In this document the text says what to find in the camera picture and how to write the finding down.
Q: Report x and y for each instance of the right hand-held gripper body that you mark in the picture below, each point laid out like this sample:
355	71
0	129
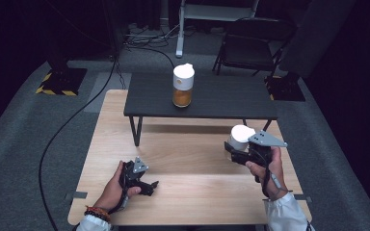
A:
261	150

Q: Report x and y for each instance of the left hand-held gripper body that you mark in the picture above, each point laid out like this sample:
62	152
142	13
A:
131	174

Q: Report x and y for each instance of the white cup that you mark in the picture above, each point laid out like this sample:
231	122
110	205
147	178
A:
240	136

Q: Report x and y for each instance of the dark desktop shelf riser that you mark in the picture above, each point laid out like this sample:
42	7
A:
212	96

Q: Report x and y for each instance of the white-lidded jar with amber contents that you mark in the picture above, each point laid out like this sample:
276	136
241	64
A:
183	86

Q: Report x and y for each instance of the person's right hand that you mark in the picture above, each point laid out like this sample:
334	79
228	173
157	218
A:
274	173

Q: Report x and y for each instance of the person's left hand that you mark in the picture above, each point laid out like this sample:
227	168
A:
112	192

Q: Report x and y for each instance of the grey tape strip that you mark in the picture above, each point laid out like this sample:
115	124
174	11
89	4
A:
303	198
77	194

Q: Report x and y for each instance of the black stand base hazard stripes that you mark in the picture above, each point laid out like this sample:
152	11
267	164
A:
62	82
285	89

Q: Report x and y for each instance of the grey floor mat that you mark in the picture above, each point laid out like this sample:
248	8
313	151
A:
102	93

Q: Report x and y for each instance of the black folding chair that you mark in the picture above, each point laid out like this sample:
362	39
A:
250	45

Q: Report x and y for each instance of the white metal stand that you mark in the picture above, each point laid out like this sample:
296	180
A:
180	38

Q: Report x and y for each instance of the grey padded panel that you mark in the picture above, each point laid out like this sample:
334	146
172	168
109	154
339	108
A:
314	35

